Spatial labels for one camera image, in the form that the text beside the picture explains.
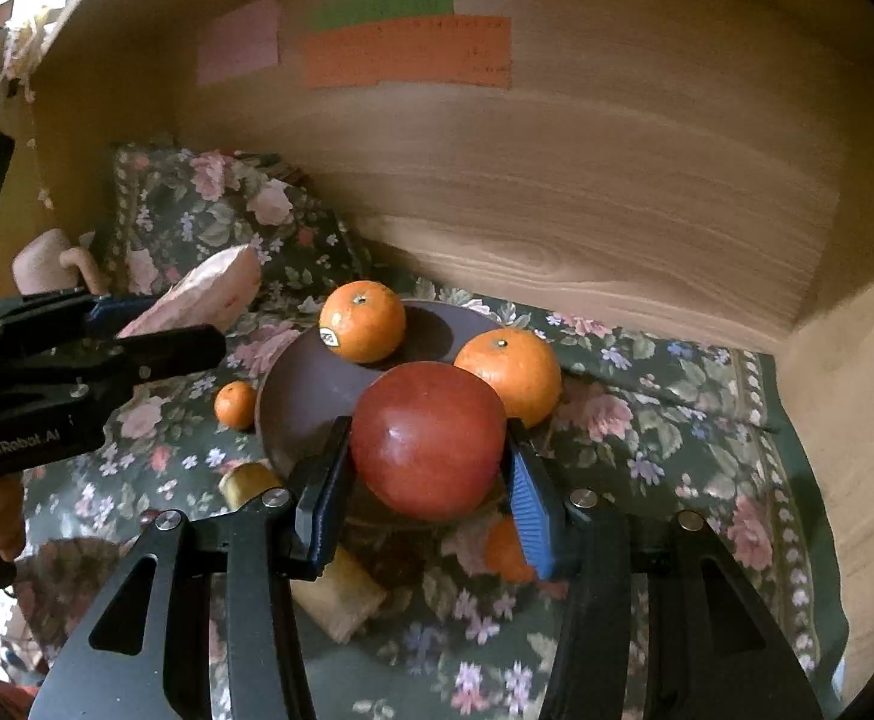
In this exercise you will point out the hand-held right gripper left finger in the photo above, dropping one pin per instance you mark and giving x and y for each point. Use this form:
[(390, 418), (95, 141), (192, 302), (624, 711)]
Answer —
[(323, 499)]

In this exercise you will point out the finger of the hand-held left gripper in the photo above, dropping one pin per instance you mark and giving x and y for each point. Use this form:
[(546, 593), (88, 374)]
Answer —
[(69, 311), (174, 351)]

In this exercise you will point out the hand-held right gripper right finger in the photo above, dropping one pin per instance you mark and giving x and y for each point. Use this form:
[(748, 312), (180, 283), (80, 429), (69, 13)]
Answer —
[(530, 514)]

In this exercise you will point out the brown plate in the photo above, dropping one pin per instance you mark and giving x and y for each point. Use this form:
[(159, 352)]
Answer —
[(305, 390)]

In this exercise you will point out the red apple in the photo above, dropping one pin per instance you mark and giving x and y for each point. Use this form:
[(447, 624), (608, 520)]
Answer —
[(429, 439)]

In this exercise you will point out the person's left hand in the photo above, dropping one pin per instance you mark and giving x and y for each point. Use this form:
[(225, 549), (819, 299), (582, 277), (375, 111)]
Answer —
[(3, 517)]

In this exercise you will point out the small tangerine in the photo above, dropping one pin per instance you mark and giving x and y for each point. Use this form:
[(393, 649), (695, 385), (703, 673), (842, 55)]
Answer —
[(504, 551), (236, 405)]

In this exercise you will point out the yellow banana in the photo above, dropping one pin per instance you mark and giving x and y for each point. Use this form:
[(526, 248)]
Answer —
[(339, 600)]

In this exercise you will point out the large orange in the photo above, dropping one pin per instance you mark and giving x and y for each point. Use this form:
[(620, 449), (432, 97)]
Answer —
[(515, 375)]

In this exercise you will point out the floral pillow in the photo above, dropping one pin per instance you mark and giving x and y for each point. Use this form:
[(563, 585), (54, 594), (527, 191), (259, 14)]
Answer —
[(204, 202)]

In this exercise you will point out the floral blanket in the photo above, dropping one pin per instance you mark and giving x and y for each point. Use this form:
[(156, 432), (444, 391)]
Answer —
[(669, 420)]

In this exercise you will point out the orange with sticker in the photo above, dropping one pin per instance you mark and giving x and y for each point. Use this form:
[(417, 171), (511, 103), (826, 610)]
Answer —
[(365, 319)]

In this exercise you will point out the pink paper note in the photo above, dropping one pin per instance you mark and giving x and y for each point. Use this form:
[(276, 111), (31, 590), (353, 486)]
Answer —
[(238, 41)]

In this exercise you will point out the orange paper note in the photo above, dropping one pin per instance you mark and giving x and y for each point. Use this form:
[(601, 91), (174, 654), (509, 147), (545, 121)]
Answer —
[(407, 52)]

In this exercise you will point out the green paper note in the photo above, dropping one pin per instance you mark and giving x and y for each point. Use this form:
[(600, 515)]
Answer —
[(380, 9)]

